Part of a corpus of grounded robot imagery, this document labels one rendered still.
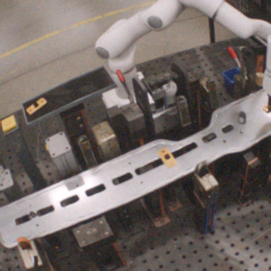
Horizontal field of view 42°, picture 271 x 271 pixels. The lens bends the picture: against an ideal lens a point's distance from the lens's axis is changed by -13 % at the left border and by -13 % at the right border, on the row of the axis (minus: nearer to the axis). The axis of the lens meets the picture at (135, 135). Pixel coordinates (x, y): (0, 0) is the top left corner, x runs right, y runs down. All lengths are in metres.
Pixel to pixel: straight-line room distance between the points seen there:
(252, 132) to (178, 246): 0.54
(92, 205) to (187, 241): 0.44
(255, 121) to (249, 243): 0.50
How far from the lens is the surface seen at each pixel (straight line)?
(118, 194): 1.33
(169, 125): 1.53
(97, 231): 1.23
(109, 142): 1.38
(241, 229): 1.57
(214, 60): 2.26
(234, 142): 1.43
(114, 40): 1.60
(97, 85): 1.46
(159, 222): 1.59
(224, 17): 1.27
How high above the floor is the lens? 2.10
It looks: 49 degrees down
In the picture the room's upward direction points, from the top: 12 degrees counter-clockwise
